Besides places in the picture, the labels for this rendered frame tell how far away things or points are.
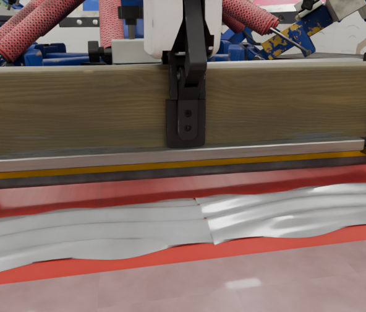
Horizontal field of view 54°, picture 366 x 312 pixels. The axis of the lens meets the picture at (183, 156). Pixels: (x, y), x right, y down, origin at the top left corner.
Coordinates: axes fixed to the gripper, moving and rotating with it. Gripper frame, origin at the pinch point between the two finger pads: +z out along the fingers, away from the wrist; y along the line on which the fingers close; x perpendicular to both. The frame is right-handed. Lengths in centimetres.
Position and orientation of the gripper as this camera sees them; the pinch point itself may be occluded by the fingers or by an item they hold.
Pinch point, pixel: (182, 117)
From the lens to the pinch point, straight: 31.5
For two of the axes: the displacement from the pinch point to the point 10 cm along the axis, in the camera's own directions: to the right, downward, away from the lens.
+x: 9.8, -0.6, 1.6
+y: 1.7, 3.2, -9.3
